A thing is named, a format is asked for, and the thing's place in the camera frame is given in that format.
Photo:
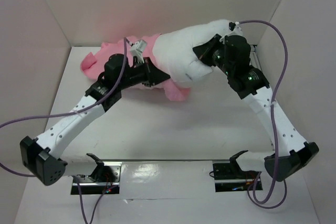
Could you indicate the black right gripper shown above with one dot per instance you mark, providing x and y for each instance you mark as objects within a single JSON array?
[{"x": 208, "y": 48}]

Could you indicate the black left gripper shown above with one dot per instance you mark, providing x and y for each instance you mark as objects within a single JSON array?
[{"x": 154, "y": 75}]

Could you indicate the white pillow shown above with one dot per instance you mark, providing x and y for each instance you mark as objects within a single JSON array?
[{"x": 174, "y": 53}]

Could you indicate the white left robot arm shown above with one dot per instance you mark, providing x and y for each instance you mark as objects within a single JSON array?
[{"x": 41, "y": 155}]

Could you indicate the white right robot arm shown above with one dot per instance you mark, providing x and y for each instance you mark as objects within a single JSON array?
[{"x": 292, "y": 150}]

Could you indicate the aluminium frame rail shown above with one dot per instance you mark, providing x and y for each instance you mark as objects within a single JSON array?
[{"x": 254, "y": 57}]

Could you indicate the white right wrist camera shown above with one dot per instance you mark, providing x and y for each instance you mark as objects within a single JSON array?
[{"x": 235, "y": 27}]

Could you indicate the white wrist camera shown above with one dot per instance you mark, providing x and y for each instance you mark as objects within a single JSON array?
[
  {"x": 235, "y": 27},
  {"x": 137, "y": 50}
]

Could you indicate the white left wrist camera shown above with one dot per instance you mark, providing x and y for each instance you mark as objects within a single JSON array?
[{"x": 137, "y": 50}]

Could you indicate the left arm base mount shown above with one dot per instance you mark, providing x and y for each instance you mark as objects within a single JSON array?
[{"x": 103, "y": 178}]

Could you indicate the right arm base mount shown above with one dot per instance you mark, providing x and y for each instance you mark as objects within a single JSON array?
[{"x": 228, "y": 176}]

